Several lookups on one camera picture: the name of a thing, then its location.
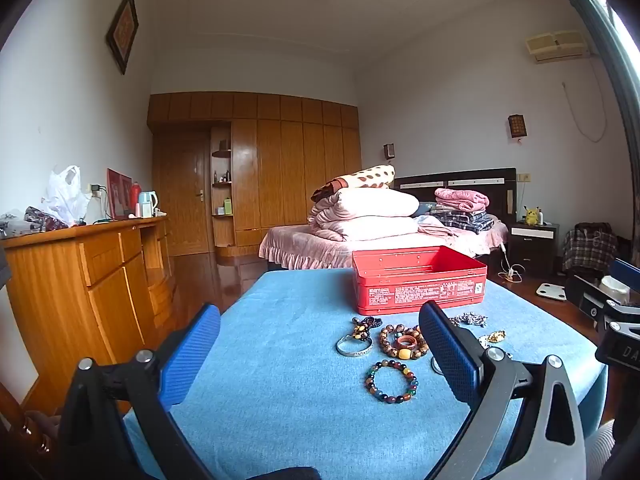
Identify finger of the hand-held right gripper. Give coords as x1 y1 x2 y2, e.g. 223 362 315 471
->
613 258 640 284
573 274 640 376

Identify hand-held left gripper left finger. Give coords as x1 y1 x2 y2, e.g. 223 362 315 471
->
57 303 221 480

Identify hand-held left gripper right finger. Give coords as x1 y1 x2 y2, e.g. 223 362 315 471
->
418 300 587 480

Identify silver chain necklace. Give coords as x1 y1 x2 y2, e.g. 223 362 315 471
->
447 311 488 328

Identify red tin box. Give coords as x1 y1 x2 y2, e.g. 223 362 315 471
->
351 246 488 317

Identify multicoloured bead bracelet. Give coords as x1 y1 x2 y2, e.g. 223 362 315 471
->
364 361 418 405

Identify dark bead bracelet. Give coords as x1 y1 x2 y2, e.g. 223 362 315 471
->
351 316 383 341

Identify silver bangle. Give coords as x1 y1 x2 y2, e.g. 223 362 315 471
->
336 332 373 358

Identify white lined bin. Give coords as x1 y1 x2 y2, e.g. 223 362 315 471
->
599 275 630 306

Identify plaid bag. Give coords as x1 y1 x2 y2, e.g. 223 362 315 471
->
562 222 621 273

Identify white bathroom scale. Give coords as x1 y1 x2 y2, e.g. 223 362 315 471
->
535 282 568 301

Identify dark nightstand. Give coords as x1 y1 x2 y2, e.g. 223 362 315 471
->
509 222 560 276

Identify blue table cloth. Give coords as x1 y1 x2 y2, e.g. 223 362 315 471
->
122 267 608 480

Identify wooden dresser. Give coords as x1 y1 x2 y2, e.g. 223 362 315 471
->
0 215 177 416

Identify plaid folded clothes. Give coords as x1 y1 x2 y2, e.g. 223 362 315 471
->
432 210 496 236

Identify pale pink folded quilt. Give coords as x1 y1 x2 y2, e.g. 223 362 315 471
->
307 215 418 243
307 187 421 226

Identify bed with pink bedspread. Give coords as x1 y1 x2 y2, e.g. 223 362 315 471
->
258 212 510 271

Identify wooden door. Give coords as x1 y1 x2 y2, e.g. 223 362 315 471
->
152 130 211 256

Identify dark headboard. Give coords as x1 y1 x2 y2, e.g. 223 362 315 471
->
394 167 517 226

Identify spotted folded blanket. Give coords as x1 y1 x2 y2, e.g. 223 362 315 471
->
311 165 396 203

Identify dark floral pouch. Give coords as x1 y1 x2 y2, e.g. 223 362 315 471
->
24 206 71 231

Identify wooden wardrobe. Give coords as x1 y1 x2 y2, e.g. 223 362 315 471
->
147 91 362 256

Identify white plastic bag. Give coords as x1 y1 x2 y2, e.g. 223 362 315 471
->
41 165 92 223

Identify beige air conditioner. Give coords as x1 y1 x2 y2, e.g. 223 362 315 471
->
525 30 592 65

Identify brown wooden bead bracelet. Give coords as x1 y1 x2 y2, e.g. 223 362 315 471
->
378 324 431 361

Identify red photo frame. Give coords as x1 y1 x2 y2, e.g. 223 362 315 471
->
106 168 133 221

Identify framed wall picture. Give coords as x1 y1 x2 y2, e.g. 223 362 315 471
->
105 0 140 76

